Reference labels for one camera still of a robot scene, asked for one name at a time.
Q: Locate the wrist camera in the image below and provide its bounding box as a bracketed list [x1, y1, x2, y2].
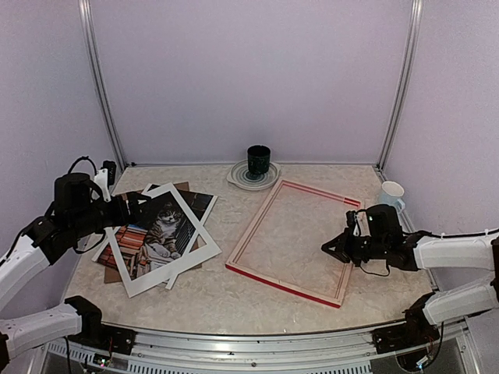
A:
[94, 161, 117, 203]
[345, 209, 366, 236]

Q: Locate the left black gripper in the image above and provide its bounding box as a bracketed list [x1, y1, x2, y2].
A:
[69, 190, 150, 239]

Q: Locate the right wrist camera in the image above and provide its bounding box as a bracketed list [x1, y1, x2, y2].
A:
[345, 209, 366, 236]

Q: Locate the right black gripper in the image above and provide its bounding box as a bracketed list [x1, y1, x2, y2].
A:
[323, 227, 389, 267]

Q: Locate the right aluminium corner post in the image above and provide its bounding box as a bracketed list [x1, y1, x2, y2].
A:
[376, 0, 424, 174]

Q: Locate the brown cardboard backing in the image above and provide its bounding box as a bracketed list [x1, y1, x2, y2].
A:
[103, 180, 203, 285]

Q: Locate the red wooden picture frame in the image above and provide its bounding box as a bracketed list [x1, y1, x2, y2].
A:
[225, 178, 363, 308]

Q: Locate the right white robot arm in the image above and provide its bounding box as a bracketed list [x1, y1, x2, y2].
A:
[321, 204, 498, 352]

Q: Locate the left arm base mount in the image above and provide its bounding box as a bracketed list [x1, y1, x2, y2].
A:
[69, 324, 136, 355]

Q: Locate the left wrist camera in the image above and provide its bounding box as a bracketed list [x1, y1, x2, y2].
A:
[94, 161, 117, 203]

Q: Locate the light blue mug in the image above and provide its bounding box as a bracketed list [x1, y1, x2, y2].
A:
[379, 181, 405, 213]

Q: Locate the cat photo print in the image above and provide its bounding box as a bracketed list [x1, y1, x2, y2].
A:
[90, 188, 218, 281]

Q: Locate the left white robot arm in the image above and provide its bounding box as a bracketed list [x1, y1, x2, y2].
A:
[1, 169, 149, 368]

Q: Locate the aluminium front rail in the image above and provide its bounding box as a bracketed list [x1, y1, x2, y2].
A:
[34, 307, 480, 374]

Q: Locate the left aluminium corner post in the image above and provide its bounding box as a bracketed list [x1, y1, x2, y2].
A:
[78, 0, 127, 172]

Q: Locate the white photo mat board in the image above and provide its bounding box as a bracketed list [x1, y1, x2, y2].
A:
[93, 183, 221, 298]

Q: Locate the aluminium corner post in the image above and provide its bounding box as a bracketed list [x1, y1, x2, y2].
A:
[376, 0, 424, 174]
[78, 0, 127, 172]

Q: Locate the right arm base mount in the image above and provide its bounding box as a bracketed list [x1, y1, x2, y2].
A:
[372, 308, 444, 373]

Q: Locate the dark green cup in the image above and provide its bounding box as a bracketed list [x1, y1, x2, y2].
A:
[247, 145, 271, 176]

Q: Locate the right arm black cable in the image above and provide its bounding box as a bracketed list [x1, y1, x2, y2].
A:
[358, 228, 499, 369]

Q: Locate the white striped ceramic plate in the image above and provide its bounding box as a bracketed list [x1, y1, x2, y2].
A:
[226, 161, 281, 192]

